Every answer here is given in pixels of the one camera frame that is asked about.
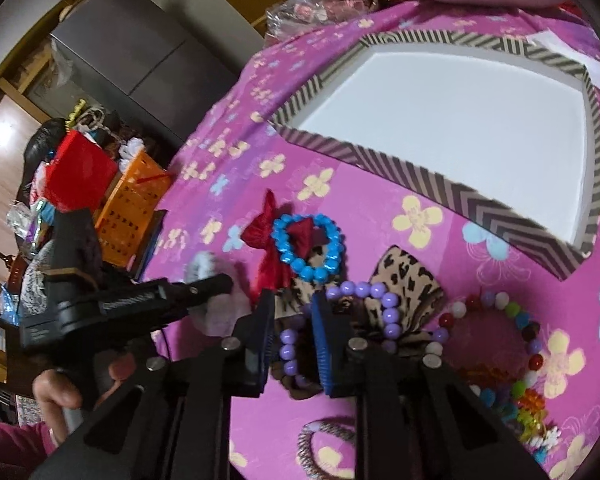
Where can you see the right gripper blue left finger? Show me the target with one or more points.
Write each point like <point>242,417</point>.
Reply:
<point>258,344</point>

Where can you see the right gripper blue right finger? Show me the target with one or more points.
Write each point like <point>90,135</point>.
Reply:
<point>331,332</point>

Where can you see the white fluffy hair accessory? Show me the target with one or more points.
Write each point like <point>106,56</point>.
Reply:
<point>217,318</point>

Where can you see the red ribbon bow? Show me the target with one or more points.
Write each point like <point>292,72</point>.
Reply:
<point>272,273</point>

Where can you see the leopard print bow scrunchie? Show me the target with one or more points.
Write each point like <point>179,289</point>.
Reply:
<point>404,296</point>

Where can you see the pink sleeve forearm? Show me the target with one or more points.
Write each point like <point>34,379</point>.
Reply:
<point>23,449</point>

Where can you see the person's left hand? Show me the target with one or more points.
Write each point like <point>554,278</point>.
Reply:
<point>54,393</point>

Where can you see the pink floral bedsheet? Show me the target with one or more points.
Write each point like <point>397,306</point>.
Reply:
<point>234,157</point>

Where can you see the orange plastic basket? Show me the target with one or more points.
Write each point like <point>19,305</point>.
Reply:
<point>125,217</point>

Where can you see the red box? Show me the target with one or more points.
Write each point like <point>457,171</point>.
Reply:
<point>79,174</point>

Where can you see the grey cabinet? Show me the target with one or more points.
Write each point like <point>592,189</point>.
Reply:
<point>135,59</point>

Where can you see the striped cardboard tray box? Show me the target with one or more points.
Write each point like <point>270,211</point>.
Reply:
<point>503,132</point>

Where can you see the clear plastic bag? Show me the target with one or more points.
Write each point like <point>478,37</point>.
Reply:
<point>296,17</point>

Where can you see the white paper sheet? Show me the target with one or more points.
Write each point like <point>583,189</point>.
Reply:
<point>551,41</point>

